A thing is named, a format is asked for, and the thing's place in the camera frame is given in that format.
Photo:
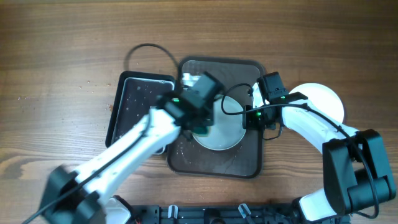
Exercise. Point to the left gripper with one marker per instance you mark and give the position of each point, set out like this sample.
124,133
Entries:
208,120

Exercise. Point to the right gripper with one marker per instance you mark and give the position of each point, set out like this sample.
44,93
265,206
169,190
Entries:
249,123

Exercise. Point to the green yellow sponge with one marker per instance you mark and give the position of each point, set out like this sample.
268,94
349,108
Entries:
201,130

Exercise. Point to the pale blue plate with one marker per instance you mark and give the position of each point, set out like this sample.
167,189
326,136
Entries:
226,132

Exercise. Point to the white plate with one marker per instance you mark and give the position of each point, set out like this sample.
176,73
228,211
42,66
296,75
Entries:
324,98

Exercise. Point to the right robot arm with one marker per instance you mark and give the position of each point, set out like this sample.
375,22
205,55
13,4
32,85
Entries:
356,169

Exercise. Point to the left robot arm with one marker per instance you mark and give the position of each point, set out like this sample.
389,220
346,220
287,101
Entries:
85,195

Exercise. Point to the brown plastic serving tray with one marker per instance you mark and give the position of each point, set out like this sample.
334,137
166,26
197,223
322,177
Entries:
243,160

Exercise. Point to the small black metal tray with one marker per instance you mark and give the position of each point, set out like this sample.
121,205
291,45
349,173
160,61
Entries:
136,97

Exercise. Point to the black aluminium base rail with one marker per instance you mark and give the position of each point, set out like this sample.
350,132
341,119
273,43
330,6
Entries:
173,214

